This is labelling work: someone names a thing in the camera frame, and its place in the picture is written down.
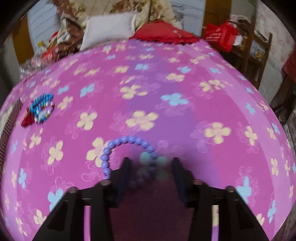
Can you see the white cushion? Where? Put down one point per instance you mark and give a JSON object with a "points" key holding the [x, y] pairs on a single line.
{"points": [[105, 28]]}

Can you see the striped white tray box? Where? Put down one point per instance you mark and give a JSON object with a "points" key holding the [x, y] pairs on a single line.
{"points": [[8, 119]]}

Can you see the red bag on shelf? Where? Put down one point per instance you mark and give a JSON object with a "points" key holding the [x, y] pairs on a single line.
{"points": [[221, 37]]}

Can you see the wooden shelf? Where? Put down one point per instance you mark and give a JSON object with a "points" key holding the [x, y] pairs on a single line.
{"points": [[252, 51]]}

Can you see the pink floral bed sheet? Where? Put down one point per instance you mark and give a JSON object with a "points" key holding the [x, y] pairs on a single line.
{"points": [[184, 101]]}

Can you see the floral beige quilt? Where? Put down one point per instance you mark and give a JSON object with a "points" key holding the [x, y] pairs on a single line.
{"points": [[146, 11]]}

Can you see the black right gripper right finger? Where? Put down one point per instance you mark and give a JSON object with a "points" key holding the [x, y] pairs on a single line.
{"points": [[236, 220]]}

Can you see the red heart pillow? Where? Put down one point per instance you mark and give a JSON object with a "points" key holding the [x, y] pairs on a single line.
{"points": [[162, 32]]}

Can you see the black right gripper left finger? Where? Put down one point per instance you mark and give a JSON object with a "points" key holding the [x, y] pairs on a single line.
{"points": [[66, 220]]}

